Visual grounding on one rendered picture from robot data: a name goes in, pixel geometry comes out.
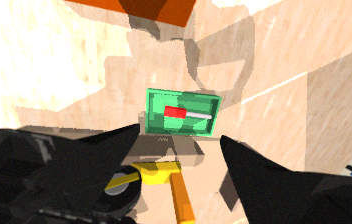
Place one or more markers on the yellow wedge chock with orange handle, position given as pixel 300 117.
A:
pixel 169 172

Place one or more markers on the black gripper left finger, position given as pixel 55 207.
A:
pixel 84 167

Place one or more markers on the green tray floor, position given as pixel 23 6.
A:
pixel 191 104

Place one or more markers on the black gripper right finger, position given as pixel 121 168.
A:
pixel 273 194

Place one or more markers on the cyan wheeled trolley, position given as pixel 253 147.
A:
pixel 121 195

